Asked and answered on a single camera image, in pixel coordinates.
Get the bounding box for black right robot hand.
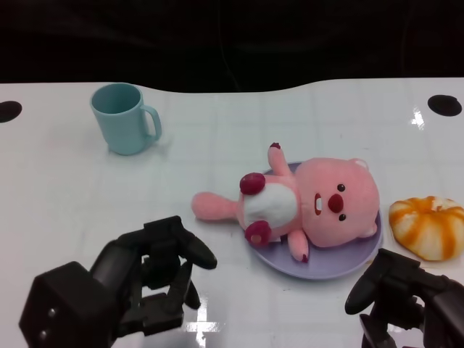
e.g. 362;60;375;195
344;248;464;348

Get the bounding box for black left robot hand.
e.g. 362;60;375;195
20;215;218;348

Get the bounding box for black table grommet hole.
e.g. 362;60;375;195
0;101;22;123
427;94;464;117

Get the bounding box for lilac plastic plate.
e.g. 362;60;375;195
246;161;384;280

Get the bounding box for pink plush beaver doll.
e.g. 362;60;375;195
191;141;381;264

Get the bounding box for teal plastic mug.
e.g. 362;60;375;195
89;83;162;156

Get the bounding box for orange striped white bun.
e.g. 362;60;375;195
389;196;464;262

